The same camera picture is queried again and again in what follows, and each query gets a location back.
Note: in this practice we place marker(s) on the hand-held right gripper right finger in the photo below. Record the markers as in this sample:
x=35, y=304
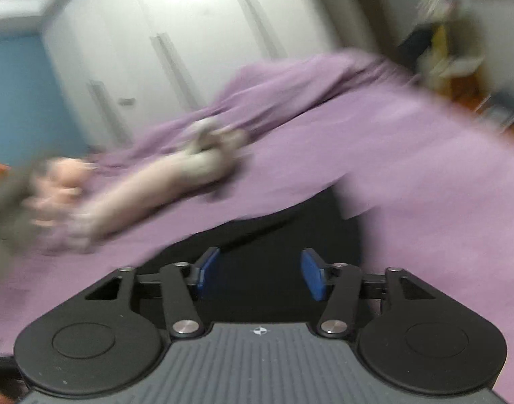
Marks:
x=313, y=273

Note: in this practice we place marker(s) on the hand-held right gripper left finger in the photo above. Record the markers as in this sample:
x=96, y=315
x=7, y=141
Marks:
x=208, y=271

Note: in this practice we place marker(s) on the black long-sleeve shirt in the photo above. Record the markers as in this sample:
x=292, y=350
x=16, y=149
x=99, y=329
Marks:
x=282, y=227

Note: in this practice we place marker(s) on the long pale pink plush toy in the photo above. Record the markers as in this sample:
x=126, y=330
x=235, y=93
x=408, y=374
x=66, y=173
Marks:
x=156, y=193

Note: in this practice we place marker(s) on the purple blanket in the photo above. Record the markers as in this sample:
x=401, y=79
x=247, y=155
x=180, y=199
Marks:
x=408, y=176

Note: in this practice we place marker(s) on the pink plush toy grey paws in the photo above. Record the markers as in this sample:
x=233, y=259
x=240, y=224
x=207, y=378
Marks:
x=61, y=189

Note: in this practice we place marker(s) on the white wardrobe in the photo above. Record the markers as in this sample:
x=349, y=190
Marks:
x=189, y=42

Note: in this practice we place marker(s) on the round side table yellow legs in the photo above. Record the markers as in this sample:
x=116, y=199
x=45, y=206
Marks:
x=446, y=63

